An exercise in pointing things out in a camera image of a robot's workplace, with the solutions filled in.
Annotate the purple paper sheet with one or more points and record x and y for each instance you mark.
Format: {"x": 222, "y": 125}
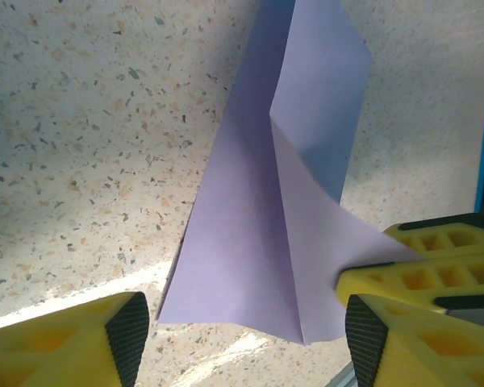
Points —
{"x": 246, "y": 201}

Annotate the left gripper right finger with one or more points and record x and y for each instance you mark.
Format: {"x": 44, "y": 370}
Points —
{"x": 419, "y": 350}

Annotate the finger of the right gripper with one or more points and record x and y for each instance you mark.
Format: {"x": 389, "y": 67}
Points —
{"x": 447, "y": 238}
{"x": 419, "y": 282}

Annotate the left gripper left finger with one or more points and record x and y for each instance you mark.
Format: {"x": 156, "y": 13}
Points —
{"x": 64, "y": 350}

